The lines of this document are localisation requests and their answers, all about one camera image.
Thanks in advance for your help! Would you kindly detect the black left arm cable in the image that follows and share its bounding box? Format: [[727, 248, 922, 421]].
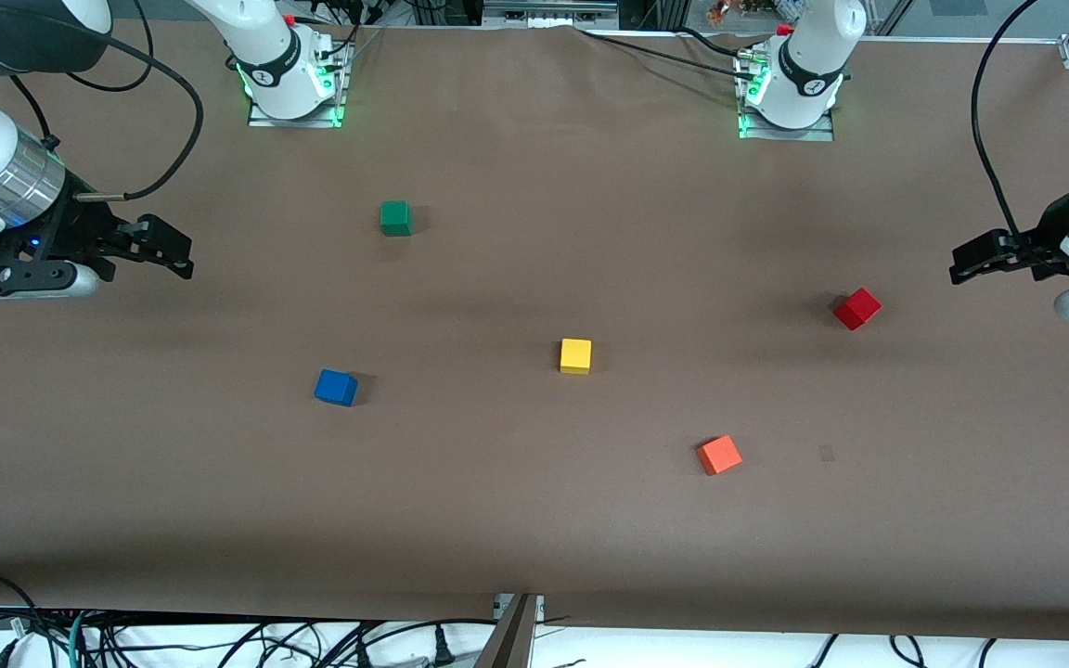
[[971, 0, 1041, 242]]

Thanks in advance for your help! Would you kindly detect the small metal bracket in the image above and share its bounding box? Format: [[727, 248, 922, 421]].
[[494, 593, 546, 624]]

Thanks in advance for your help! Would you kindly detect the red wooden block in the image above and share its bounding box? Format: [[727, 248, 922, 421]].
[[832, 287, 882, 331]]

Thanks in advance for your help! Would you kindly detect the long black table cable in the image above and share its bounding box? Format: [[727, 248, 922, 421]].
[[576, 26, 763, 75]]

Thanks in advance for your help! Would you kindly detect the grey metal rail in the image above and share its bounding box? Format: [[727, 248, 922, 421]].
[[482, 0, 619, 29]]

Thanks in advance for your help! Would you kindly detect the brown paper table cover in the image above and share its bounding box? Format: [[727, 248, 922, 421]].
[[0, 19, 1069, 641]]

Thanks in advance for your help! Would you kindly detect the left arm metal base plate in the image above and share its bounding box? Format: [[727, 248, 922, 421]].
[[737, 51, 837, 143]]

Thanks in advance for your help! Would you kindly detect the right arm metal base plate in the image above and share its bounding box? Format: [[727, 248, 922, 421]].
[[247, 42, 350, 129]]

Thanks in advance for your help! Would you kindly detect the orange wooden block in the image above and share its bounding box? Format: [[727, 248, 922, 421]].
[[695, 434, 744, 477]]

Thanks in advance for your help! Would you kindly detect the blue wooden block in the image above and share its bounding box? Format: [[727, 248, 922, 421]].
[[314, 369, 359, 407]]

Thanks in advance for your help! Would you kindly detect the wooden beam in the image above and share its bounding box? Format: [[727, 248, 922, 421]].
[[474, 594, 540, 668]]

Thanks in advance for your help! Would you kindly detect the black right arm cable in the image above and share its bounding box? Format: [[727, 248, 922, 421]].
[[7, 0, 206, 203]]

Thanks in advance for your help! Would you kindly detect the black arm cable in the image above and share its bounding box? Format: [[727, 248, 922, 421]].
[[971, 0, 1041, 242], [7, 0, 206, 203]]

